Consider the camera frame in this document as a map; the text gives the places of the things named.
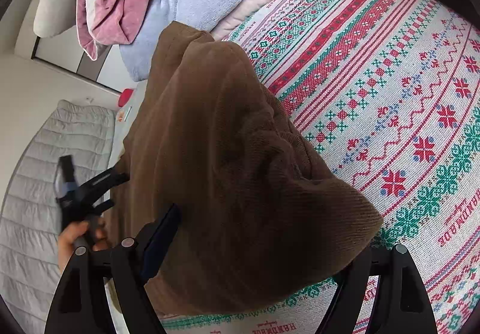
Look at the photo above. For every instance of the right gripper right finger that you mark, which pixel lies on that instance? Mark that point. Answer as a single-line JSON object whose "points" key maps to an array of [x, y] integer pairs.
{"points": [[401, 303]]}

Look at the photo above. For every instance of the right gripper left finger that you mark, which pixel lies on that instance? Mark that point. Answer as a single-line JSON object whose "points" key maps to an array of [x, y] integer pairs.
{"points": [[80, 304]]}

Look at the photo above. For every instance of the brown coat with fur collar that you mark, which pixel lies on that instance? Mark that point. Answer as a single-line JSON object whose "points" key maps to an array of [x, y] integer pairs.
{"points": [[262, 214]]}

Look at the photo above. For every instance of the person left hand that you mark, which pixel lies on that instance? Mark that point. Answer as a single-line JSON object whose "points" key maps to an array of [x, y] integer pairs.
{"points": [[67, 238]]}

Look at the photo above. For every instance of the grey quilted headboard cushion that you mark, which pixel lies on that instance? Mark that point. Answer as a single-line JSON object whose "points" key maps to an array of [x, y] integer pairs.
{"points": [[30, 217]]}

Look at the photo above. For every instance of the small white card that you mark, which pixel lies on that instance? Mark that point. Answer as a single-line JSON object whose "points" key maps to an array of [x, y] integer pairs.
{"points": [[124, 114]]}

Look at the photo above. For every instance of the red object by bed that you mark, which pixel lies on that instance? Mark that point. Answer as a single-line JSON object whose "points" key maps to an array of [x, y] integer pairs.
{"points": [[124, 97]]}

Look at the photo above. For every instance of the white wardrobe with grey band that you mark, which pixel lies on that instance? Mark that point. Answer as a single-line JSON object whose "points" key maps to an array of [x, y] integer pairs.
{"points": [[63, 51]]}

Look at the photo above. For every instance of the patterned knit blanket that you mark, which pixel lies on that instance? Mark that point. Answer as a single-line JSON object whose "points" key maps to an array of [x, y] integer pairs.
{"points": [[387, 92]]}

